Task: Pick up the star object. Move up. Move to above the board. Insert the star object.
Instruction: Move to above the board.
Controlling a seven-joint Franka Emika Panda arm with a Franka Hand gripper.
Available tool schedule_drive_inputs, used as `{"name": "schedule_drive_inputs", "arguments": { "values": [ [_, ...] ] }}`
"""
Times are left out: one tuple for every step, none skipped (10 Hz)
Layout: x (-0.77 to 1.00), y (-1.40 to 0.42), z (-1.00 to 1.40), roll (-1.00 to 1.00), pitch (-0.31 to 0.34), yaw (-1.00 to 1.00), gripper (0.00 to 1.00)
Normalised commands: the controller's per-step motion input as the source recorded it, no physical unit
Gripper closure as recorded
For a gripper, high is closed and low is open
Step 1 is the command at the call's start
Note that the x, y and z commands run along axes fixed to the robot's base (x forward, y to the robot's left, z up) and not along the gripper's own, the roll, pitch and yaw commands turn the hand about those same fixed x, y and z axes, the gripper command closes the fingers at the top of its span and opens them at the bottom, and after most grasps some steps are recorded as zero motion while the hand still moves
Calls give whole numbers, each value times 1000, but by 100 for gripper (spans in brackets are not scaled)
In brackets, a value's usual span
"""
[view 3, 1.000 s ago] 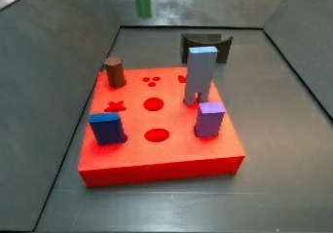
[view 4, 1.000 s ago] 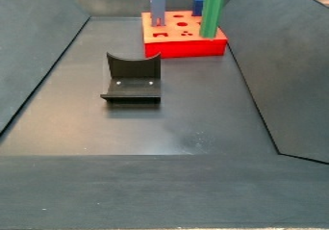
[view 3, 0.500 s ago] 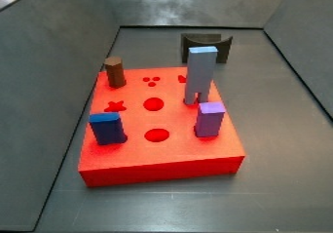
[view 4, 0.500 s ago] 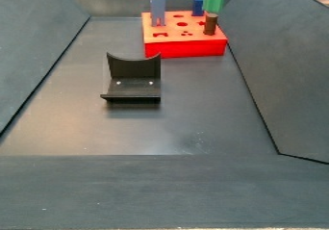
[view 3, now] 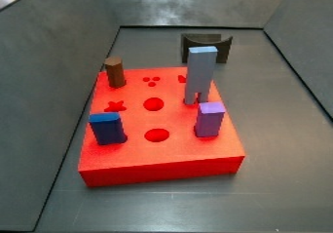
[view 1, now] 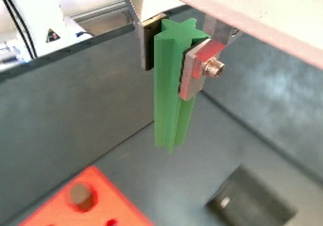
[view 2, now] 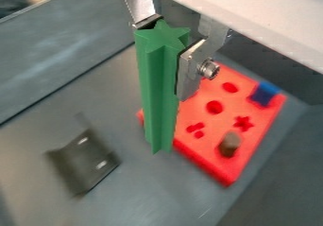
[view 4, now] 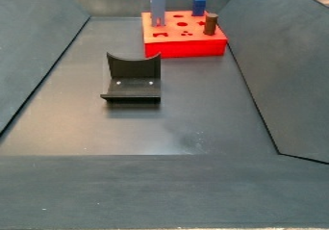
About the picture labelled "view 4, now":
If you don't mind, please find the red shape sorter board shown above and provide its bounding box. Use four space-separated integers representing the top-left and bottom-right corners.
141 11 227 58

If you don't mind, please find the black curved holder stand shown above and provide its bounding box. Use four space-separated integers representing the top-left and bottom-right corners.
100 54 160 102

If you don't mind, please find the purple cylinder peg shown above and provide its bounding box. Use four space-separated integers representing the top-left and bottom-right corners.
203 13 218 36

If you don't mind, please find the dark blue rectangular peg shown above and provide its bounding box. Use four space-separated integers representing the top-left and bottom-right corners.
192 0 206 16

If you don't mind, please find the light blue tall peg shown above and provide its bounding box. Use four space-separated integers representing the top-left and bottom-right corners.
150 0 166 27

